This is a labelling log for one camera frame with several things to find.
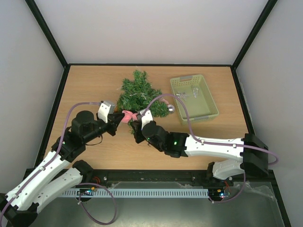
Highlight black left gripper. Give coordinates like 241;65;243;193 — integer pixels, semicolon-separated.
83;113;125;143

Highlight pink bow ornament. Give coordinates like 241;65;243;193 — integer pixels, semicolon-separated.
121;110;138;123

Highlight small green christmas tree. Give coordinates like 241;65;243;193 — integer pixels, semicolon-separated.
116;70;171;136

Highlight clear led string lights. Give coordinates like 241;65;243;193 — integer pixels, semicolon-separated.
117;68;164;100

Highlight pink paper triangle ornament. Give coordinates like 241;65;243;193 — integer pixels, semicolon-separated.
160;98;169;105

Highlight silver star ornament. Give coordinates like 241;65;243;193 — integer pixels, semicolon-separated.
176;91;189;101

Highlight light green plastic basket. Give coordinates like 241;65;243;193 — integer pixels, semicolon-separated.
170;74;219;124

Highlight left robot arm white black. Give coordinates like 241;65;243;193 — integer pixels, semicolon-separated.
0;111;124;227

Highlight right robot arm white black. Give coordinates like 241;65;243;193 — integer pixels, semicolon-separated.
130;121;269;185

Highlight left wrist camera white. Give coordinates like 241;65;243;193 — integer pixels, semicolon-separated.
97;101;116;123

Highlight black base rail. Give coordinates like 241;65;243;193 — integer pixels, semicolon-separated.
25;168;276;190

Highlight light blue slotted cable duct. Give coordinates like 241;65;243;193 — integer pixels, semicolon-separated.
60;188;209;199

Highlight black corner frame post left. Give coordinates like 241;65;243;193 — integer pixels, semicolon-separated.
25;0;68;68

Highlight black corner frame post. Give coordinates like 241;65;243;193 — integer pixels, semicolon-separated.
25;0;68;68
232;0;278;70

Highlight black corner frame post right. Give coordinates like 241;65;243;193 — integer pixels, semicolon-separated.
232;0;278;70

